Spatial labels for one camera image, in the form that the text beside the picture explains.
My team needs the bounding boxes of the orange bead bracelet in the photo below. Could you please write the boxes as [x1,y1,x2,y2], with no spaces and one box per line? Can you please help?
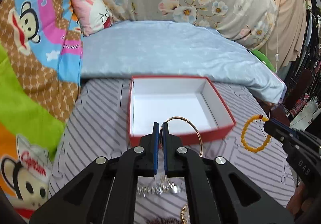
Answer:
[240,114,273,153]

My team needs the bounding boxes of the silver chain necklace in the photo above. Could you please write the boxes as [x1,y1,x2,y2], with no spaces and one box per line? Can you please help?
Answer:
[137,173,181,197]

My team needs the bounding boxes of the gold bangle bracelet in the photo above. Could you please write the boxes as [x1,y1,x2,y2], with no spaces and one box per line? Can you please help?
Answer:
[160,116,204,158]

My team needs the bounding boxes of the dark hanging clothes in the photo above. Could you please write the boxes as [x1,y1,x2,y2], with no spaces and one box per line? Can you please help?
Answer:
[283,0,320,121]

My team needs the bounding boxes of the gold coin pendant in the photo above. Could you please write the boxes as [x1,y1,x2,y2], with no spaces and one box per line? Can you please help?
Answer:
[181,203,190,224]

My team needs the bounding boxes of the red white cardboard box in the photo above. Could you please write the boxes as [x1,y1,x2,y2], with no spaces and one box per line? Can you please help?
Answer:
[128,76,236,146]

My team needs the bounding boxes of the grey striped bed sheet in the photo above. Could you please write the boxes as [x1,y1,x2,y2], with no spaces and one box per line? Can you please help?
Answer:
[48,79,295,223]

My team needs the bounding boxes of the green plastic object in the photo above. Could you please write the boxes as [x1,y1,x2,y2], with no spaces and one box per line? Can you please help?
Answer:
[251,50,276,73]

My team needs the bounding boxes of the beige hanging garment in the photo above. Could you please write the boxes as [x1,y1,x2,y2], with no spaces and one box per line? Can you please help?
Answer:
[260,0,306,71]

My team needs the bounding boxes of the light blue pillow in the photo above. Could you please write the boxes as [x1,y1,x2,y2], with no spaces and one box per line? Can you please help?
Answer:
[81,21,287,103]

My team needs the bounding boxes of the colourful cartoon monkey blanket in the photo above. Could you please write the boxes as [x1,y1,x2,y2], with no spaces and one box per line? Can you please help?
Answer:
[1,0,83,223]

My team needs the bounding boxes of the pink bunny cushion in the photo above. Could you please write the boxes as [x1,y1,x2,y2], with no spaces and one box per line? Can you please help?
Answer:
[71,0,114,37]

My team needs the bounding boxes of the white cable with switch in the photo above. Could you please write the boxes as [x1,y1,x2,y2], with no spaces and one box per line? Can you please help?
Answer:
[265,20,280,69]

